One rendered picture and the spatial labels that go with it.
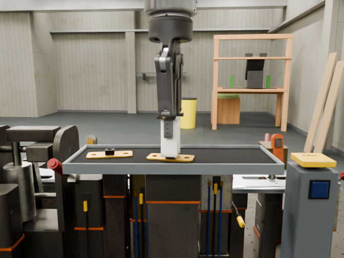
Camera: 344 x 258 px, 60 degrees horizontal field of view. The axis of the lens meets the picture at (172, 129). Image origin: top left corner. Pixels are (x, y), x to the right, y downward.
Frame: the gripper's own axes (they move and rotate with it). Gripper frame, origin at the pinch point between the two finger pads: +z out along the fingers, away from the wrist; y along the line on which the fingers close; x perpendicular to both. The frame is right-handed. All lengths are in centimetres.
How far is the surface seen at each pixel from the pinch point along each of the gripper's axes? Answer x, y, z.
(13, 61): 652, 767, -50
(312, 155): -25.9, 7.3, 4.1
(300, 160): -23.1, 4.0, 4.4
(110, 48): 405, 936, -97
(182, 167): -3.0, -5.1, 4.1
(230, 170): -10.7, -3.6, 4.6
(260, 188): -19.2, 29.9, 20.0
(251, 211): -21, 80, 50
